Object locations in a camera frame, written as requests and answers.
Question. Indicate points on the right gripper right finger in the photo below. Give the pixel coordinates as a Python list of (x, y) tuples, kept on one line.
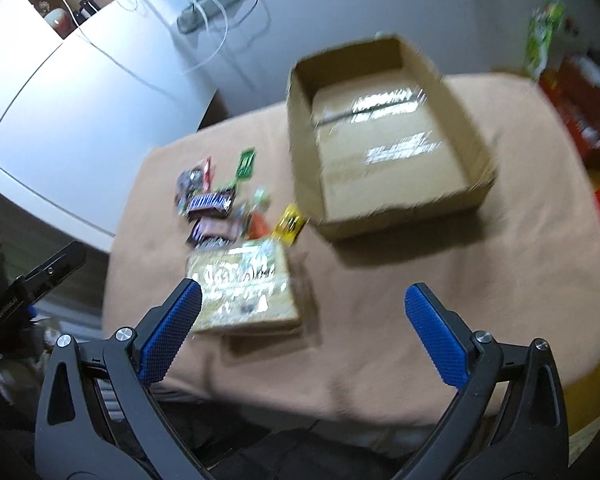
[(508, 418)]

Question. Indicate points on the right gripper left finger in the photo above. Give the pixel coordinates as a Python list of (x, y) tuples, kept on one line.
[(73, 435)]

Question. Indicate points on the large cracker packet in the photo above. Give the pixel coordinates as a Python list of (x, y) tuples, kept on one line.
[(246, 289)]

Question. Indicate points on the brown pink chocolate bar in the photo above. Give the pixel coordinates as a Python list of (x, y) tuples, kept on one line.
[(211, 232)]

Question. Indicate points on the clear red nut packet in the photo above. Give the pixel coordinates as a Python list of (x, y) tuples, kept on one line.
[(192, 182)]

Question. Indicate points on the Snickers bar blue label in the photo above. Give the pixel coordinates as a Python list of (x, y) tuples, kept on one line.
[(218, 204)]

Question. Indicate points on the orange green jelly packet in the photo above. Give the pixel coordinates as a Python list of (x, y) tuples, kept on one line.
[(252, 215)]

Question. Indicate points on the yellow candy packet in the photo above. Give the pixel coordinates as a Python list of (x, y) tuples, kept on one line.
[(289, 225)]

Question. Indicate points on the green gum packet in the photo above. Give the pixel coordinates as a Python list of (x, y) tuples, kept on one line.
[(244, 169)]

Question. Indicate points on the brown cardboard box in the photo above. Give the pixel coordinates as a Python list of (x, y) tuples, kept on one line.
[(377, 139)]

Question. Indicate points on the beige table cloth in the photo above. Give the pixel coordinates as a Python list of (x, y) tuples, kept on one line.
[(526, 265)]

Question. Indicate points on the red white jar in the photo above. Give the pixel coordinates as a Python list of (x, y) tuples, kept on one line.
[(60, 21)]

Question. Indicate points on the red cardboard box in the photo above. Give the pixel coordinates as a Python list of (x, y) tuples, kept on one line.
[(577, 103)]

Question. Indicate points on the green juice carton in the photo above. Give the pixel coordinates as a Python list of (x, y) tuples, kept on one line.
[(542, 25)]

